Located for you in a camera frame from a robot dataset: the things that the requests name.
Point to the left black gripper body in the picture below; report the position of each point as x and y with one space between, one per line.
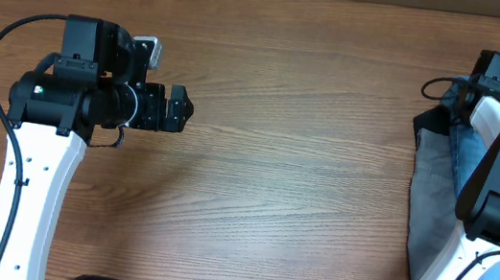
148 111

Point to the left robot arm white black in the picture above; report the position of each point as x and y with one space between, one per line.
97 79

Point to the grey folded trousers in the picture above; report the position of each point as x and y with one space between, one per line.
432 201

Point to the black folded garment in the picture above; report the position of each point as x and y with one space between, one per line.
436 120

